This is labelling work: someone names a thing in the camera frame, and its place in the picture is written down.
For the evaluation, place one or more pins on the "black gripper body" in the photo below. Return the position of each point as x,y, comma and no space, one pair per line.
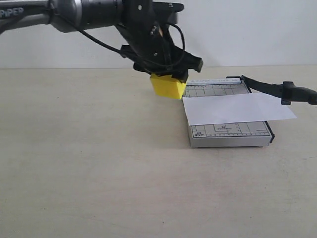
144,24

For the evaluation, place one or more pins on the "yellow cube block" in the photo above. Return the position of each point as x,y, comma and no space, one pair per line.
167,86

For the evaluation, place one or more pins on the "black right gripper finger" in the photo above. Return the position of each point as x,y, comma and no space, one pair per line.
183,60

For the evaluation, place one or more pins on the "grey paper cutter base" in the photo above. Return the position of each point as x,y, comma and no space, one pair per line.
241,134

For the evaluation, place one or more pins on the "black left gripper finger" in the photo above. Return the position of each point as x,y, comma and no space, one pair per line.
181,76

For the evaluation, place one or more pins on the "black cutter blade arm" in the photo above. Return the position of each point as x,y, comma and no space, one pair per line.
287,92

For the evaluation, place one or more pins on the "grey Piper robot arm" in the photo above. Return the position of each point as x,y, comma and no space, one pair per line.
64,15

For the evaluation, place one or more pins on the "white paper sheet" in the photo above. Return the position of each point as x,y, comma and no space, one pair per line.
235,108

